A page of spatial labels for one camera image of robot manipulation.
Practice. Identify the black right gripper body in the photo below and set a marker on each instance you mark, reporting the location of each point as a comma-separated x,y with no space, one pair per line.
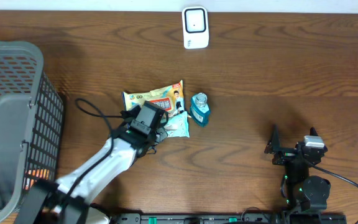
285,156

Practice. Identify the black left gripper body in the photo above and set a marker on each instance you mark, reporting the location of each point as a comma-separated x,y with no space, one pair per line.
152,138

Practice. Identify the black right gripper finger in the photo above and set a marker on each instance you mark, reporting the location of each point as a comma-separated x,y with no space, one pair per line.
273,145
313,132

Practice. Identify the small teal wipes pack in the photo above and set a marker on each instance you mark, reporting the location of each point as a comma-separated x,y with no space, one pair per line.
178,126

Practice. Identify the teal mouthwash bottle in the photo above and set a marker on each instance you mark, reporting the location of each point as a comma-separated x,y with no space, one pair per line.
199,109

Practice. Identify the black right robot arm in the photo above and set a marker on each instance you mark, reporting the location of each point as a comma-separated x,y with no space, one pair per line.
306,194

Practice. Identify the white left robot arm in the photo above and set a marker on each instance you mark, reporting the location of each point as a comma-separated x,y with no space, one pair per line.
68,199

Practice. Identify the white barcode scanner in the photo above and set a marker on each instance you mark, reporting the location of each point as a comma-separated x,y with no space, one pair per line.
195,27

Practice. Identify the grey plastic mesh basket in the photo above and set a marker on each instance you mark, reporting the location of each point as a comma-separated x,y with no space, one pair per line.
31,123

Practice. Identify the black mounting rail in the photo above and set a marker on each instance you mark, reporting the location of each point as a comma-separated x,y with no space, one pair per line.
252,218

